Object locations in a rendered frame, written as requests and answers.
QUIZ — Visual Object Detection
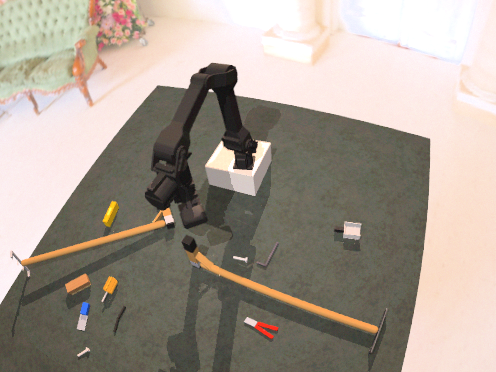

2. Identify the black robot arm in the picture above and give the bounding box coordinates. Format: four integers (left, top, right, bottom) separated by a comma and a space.
145, 62, 258, 211

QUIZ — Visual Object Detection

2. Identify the yellow-handled screwdriver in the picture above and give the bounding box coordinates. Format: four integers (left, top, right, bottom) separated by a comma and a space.
102, 277, 118, 302

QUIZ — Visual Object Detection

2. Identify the orange flat bar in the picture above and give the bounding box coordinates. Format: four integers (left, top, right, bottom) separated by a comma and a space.
65, 274, 91, 295

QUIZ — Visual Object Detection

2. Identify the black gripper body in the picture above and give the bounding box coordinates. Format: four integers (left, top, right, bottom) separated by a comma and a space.
176, 175, 208, 229

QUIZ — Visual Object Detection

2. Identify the yellow rectangular block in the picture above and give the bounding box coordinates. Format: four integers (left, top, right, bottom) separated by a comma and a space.
103, 202, 119, 227

